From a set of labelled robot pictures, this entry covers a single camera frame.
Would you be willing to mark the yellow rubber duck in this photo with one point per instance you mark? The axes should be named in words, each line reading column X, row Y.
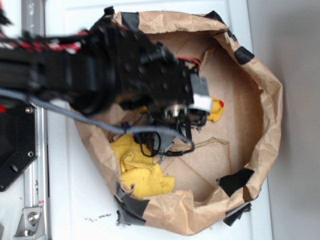
column 217, row 109

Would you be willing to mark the white tray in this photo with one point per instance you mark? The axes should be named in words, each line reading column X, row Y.
column 81, row 206

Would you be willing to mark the yellow cloth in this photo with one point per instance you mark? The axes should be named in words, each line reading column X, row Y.
column 139, row 172

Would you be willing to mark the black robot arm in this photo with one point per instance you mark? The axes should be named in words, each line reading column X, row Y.
column 106, row 65

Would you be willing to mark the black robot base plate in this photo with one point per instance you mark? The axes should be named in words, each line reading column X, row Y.
column 17, row 141

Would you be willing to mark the metal corner bracket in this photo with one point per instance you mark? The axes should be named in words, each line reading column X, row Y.
column 31, row 225

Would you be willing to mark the aluminium extrusion rail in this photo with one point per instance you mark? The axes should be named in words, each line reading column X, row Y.
column 36, row 187

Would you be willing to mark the brown paper bag bin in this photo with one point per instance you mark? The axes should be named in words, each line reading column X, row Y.
column 232, row 157

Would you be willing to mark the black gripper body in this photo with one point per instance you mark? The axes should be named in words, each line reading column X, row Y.
column 179, row 94

